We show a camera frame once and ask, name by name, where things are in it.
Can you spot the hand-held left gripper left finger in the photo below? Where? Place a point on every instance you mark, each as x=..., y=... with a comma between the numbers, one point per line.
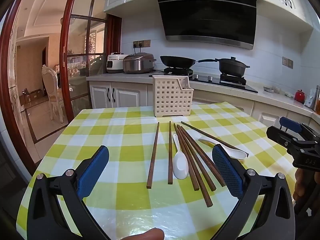
x=92, y=172

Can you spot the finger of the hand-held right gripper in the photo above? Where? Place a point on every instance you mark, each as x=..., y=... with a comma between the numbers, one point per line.
x=278, y=135
x=290, y=125

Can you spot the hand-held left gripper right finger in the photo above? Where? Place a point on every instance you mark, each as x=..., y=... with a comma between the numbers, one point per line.
x=227, y=172

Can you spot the brown wooden chopstick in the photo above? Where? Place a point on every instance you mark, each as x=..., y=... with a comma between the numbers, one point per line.
x=209, y=180
x=153, y=155
x=195, y=129
x=193, y=180
x=170, y=152
x=205, y=195
x=205, y=160

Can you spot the white ceramic spoon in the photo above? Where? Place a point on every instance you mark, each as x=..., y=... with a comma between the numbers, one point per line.
x=180, y=167
x=235, y=152

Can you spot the white perforated utensil holder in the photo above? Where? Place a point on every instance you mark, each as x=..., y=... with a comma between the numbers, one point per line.
x=172, y=100

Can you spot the person's right hand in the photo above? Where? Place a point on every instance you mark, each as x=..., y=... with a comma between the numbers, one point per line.
x=301, y=190

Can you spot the person's left hand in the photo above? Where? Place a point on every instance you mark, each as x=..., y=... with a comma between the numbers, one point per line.
x=145, y=235

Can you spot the red jar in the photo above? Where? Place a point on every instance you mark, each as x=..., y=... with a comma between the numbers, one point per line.
x=299, y=97

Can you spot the white food package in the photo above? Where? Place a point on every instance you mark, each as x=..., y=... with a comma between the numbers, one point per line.
x=309, y=99

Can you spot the silver bottle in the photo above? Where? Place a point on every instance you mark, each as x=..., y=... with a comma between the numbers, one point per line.
x=317, y=95

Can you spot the small metal dish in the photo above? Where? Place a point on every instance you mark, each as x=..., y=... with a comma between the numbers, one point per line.
x=269, y=89

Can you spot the yellow checked tablecloth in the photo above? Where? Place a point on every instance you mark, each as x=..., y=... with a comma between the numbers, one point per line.
x=125, y=142

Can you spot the black glass gas cooktop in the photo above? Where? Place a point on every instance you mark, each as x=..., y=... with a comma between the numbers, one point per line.
x=247, y=88

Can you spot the black burner stand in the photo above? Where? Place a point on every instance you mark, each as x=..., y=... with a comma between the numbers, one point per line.
x=178, y=71
x=232, y=80

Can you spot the black lidded pot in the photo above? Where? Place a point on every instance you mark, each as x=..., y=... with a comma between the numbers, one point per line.
x=231, y=67

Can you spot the white kitchen counter cabinets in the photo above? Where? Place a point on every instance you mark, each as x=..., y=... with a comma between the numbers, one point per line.
x=125, y=95

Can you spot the white ornate dining chair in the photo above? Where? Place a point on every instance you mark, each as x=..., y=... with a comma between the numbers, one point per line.
x=51, y=87

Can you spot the cardboard boxes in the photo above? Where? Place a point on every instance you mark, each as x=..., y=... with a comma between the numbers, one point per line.
x=32, y=96

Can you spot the white pressure cooker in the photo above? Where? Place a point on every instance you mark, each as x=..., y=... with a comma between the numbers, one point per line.
x=115, y=63

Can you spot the silver rice cooker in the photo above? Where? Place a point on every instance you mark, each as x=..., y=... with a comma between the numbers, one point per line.
x=138, y=63

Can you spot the red wooden sliding glass door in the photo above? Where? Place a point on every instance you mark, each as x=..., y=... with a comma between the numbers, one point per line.
x=65, y=55

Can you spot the black wok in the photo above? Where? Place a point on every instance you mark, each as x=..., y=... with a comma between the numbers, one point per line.
x=177, y=61

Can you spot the black range hood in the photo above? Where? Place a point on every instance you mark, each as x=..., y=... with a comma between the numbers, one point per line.
x=207, y=12

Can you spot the gold wall socket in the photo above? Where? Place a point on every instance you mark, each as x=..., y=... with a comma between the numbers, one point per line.
x=142, y=43
x=287, y=62

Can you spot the red wooden door frame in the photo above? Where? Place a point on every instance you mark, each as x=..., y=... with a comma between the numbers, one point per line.
x=10, y=85

